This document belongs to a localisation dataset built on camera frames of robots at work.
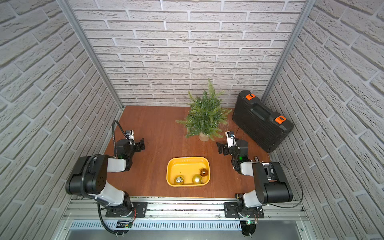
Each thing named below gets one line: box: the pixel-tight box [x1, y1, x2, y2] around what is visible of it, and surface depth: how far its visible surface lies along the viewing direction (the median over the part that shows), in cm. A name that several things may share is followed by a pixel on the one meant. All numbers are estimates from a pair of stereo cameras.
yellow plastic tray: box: [166, 156, 211, 187], surface depth 88 cm
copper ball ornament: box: [199, 168, 208, 177], surface depth 85 cm
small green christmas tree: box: [175, 78, 233, 141], surface depth 82 cm
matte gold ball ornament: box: [192, 174, 203, 184], surface depth 82 cm
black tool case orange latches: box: [232, 90, 295, 153], surface depth 87 cm
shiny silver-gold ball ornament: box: [175, 176, 184, 183], surface depth 81 cm
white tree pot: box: [199, 132, 209, 142], surface depth 100 cm
